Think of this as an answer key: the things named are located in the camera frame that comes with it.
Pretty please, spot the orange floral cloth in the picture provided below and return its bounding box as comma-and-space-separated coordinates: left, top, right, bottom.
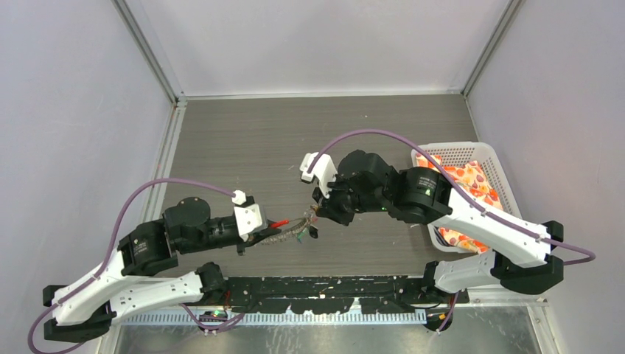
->
433, 155, 503, 254

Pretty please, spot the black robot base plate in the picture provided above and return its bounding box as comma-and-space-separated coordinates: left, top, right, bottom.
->
195, 276, 453, 315

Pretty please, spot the white plastic basket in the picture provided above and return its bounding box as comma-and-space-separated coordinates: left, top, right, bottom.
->
421, 142, 522, 253

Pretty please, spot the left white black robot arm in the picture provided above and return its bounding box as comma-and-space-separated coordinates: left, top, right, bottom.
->
43, 197, 281, 343

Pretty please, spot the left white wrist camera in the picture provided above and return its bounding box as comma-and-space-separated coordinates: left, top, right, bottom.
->
231, 190, 268, 242

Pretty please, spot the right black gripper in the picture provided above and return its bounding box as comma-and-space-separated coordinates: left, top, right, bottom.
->
312, 169, 388, 225

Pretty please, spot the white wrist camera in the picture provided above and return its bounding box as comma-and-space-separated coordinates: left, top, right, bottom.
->
299, 152, 337, 199
231, 190, 268, 242

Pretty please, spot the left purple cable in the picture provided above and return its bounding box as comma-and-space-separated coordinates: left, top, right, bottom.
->
27, 178, 247, 354

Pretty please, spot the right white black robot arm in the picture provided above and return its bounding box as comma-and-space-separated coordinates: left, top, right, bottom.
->
300, 150, 564, 303

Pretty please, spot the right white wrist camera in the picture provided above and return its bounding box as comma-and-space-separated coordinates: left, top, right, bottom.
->
299, 152, 337, 199

